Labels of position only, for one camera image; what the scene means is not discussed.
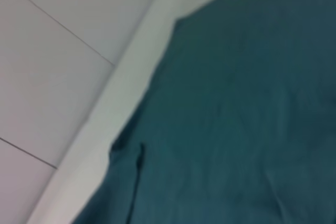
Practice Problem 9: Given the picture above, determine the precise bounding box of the teal blue t-shirt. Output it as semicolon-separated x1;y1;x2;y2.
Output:
70;0;336;224

